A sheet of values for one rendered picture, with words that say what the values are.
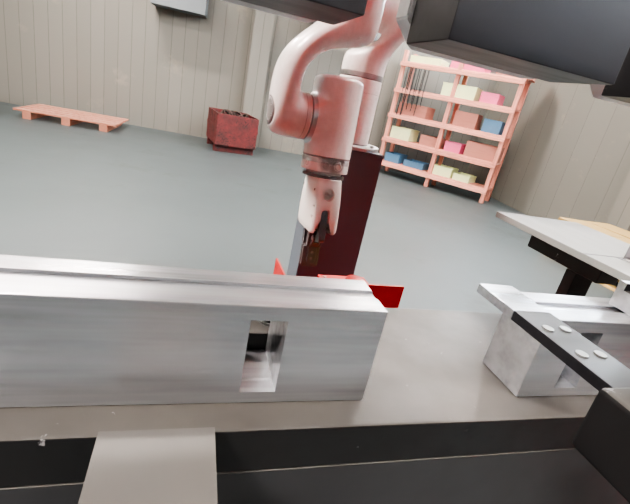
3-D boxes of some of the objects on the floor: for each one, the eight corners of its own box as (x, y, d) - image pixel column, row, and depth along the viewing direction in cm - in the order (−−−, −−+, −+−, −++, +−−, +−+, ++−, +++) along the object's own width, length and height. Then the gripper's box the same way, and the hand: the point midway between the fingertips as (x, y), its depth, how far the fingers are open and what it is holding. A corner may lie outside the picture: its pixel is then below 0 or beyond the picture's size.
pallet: (130, 127, 682) (130, 119, 678) (114, 134, 599) (114, 125, 594) (40, 111, 655) (40, 103, 651) (10, 116, 571) (9, 107, 567)
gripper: (293, 160, 80) (280, 250, 85) (316, 171, 66) (298, 278, 71) (330, 165, 82) (314, 253, 87) (359, 177, 69) (338, 280, 74)
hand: (309, 254), depth 79 cm, fingers closed
